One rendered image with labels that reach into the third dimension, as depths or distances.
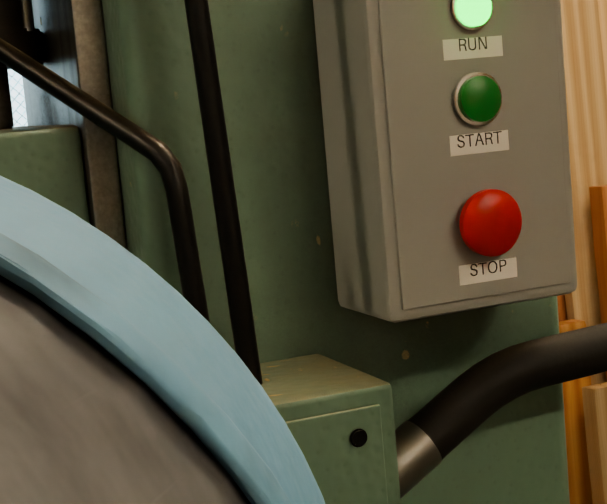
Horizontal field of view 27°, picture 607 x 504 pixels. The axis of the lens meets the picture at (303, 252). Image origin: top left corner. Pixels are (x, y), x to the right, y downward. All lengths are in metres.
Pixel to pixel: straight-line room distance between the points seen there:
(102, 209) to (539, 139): 0.21
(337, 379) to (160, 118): 0.14
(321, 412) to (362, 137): 0.12
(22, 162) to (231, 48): 0.11
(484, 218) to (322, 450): 0.12
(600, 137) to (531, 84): 1.71
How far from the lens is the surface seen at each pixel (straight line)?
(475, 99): 0.56
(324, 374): 0.56
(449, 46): 0.56
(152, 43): 0.57
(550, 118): 0.59
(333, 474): 0.53
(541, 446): 0.68
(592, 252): 2.27
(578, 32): 2.28
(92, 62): 0.60
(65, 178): 0.60
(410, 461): 0.58
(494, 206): 0.56
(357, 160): 0.56
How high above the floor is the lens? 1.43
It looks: 7 degrees down
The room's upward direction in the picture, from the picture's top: 5 degrees counter-clockwise
